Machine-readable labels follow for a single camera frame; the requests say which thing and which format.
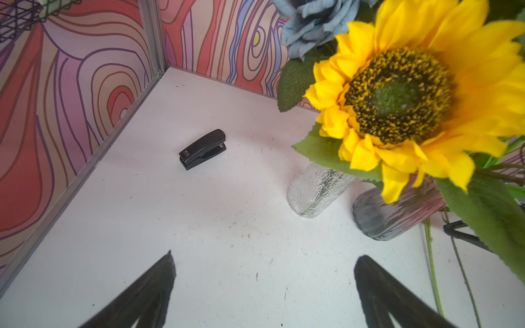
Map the grey blue rose bunch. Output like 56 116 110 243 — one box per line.
270 0 382 113

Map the clear textured glass vase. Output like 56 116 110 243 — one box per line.
287 163 358 219

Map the yellow rose spray stem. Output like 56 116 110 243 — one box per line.
422 217 482 328

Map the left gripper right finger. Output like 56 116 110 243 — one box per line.
354 256 454 327

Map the ribbed pink grey vase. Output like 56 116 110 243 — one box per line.
351 178 446 241

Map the black stapler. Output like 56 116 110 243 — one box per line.
179 129 226 170

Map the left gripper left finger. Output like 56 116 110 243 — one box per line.
82 252 176 327

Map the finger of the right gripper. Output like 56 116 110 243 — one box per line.
443 220 492 252

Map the left black wire basket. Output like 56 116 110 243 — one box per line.
1 0 81 43

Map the yellow sunflower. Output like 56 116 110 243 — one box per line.
294 1 524 279

